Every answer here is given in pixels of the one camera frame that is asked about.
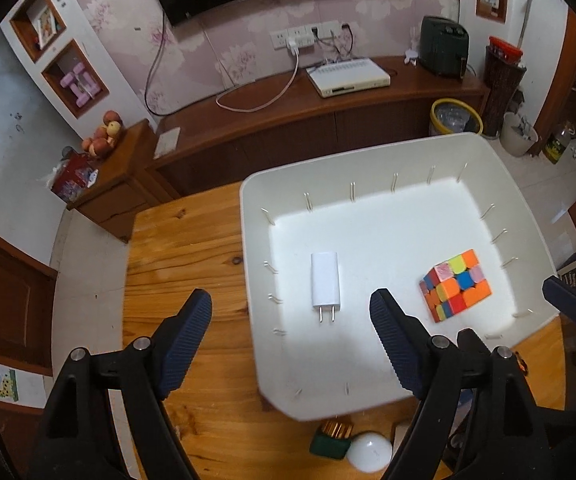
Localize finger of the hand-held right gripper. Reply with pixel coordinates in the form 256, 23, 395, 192
542, 276, 576, 328

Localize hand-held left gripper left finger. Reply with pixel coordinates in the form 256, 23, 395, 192
28, 288, 213, 480

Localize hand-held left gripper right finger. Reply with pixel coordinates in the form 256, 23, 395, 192
369, 288, 554, 480

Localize white light bulb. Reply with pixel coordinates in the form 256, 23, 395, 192
345, 431, 393, 474

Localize white plastic bin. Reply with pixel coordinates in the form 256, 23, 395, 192
239, 132, 561, 421

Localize green box with gold sticks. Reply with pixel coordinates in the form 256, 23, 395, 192
309, 421, 353, 461

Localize colourful puzzle cube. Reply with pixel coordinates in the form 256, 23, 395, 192
419, 249, 494, 324

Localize white phone charger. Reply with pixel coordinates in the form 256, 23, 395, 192
310, 251, 343, 325

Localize white small box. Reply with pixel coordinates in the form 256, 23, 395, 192
390, 420, 411, 456

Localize cooking oil bottle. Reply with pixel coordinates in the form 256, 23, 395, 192
542, 124, 575, 165

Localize small wooden side cabinet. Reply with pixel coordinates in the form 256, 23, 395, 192
66, 120, 181, 244

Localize white plastic bucket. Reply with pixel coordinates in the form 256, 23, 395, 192
499, 111, 539, 157

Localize brown wooden door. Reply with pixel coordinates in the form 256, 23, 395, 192
0, 212, 58, 376

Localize white paper pad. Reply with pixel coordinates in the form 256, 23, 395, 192
154, 128, 182, 157

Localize red gift box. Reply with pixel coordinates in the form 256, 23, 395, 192
50, 152, 99, 203

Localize brown wooden stand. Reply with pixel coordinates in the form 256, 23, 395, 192
482, 47, 527, 138

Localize yellow rimmed trash bin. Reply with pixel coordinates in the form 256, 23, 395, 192
429, 98, 484, 137

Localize long wooden television cabinet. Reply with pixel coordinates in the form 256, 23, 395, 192
155, 55, 491, 198

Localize red lidded box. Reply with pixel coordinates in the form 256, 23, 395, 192
488, 36, 525, 61

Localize white set-top box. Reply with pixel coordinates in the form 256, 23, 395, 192
306, 57, 391, 99

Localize pink dumbbell set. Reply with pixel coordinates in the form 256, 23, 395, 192
59, 65, 101, 107

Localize grey metal rod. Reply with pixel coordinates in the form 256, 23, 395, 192
518, 0, 536, 46

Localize wooden door frame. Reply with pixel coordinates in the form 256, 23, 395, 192
533, 10, 576, 156

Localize black television cable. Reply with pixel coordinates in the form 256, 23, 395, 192
144, 10, 179, 117

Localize white wall sockets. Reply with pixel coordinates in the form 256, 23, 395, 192
269, 20, 341, 51

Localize white picture frame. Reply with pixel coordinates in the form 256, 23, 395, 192
28, 4, 58, 48

